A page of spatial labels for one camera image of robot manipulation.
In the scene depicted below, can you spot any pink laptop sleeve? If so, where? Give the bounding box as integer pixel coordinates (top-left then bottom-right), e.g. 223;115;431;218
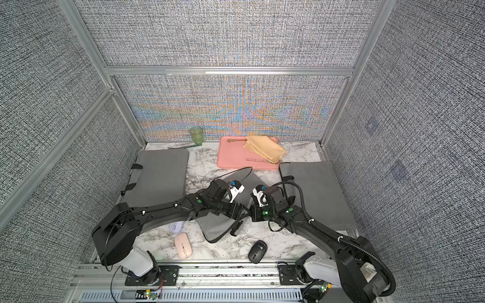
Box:
217;136;279;170

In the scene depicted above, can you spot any lilac computer mouse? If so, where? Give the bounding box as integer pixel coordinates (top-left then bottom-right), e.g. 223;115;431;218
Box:
169;221;185;234

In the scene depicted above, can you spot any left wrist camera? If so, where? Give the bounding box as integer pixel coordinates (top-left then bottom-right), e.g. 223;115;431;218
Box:
227;181;245;203

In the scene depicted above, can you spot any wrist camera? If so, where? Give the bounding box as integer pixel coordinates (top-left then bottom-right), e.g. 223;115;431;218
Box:
227;181;245;203
251;185;268;207

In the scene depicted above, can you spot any black computer mouse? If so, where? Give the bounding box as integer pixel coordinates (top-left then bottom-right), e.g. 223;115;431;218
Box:
248;240;268;264

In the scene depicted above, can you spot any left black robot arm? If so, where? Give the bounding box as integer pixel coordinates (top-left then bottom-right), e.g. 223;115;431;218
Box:
92;179;250;285

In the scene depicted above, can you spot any green pen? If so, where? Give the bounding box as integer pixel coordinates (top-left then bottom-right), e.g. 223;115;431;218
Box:
168;144;200;150

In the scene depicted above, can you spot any pink computer mouse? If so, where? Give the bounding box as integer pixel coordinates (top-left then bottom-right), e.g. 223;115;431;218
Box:
174;232;193;260

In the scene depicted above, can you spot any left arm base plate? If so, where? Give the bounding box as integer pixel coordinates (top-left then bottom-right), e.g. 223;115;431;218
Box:
125;265;179;286

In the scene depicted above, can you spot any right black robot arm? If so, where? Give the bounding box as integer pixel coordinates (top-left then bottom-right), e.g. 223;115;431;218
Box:
251;182;397;302

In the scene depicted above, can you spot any aluminium front rail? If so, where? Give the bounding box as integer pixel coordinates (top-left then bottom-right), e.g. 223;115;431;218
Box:
65;260;349;302

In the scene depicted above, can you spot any folded yellow cloth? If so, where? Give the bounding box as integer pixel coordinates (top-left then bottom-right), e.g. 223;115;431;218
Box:
244;136;287;164

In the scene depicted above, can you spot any grey laptop bag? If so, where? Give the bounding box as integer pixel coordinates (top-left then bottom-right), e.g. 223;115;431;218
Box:
279;161;357;231
196;169;268;244
122;150;189;207

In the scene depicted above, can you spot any green glass cup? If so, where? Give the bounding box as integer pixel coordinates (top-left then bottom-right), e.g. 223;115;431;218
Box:
189;126;205;145

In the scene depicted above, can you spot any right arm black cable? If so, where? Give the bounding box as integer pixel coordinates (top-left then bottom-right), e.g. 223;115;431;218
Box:
270;181;397;292

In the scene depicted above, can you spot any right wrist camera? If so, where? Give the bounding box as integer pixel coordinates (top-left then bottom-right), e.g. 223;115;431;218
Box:
251;185;268;207

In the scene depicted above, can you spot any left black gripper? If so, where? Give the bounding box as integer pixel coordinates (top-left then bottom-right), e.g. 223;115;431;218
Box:
210;197;253;220

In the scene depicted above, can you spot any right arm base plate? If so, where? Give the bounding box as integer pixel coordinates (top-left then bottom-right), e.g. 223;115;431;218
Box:
277;262;303;286

